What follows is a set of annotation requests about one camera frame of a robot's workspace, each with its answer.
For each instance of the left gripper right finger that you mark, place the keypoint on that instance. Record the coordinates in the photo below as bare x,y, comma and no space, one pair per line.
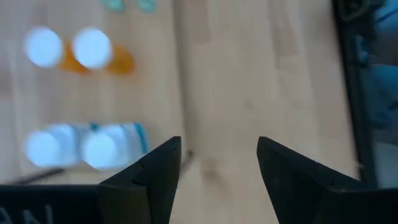
298,193

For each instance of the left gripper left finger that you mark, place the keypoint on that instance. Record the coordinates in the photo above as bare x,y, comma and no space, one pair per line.
149,186

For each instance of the white melatonin bottle blue label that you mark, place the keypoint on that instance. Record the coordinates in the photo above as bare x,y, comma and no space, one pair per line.
112,149
43,147

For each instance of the orange pill bottle white cap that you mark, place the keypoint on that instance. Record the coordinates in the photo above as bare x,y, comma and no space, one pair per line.
96,49
43,46

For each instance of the green pill bottle white cap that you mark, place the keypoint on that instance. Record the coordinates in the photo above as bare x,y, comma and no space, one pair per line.
146,4
112,4

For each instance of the black aluminium table frame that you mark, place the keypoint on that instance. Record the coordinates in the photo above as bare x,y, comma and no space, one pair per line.
357,109

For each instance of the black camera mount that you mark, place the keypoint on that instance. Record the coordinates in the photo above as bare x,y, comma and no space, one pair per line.
362,49

